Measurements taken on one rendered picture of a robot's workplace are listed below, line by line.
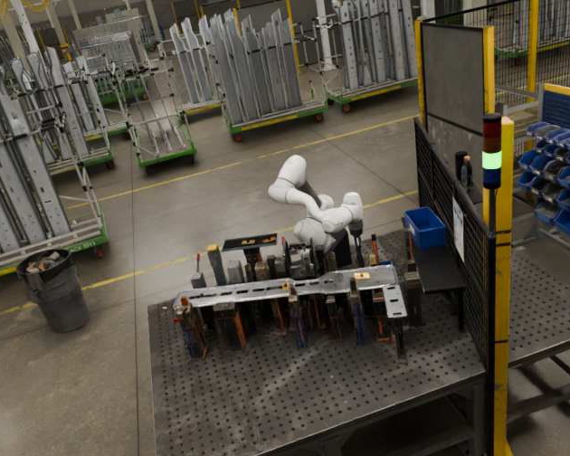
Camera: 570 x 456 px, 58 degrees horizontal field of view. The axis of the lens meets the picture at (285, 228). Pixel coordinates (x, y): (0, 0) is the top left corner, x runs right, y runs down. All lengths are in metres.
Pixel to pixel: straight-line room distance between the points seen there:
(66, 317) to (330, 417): 3.24
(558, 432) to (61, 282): 4.09
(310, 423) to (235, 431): 0.38
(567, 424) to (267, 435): 1.88
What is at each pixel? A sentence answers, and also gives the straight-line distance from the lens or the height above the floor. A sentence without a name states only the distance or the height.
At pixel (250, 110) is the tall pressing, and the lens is 9.77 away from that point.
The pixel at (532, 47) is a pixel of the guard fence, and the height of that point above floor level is 1.44.
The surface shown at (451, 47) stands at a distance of 5.24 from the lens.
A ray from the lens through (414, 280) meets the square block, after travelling 2.95.
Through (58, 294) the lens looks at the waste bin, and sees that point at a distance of 5.18.
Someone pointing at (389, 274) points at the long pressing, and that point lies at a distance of 3.10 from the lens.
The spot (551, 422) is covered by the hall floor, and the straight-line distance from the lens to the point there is 3.69.
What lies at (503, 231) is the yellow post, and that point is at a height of 1.51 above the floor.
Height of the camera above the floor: 2.71
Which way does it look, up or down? 27 degrees down
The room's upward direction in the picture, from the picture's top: 11 degrees counter-clockwise
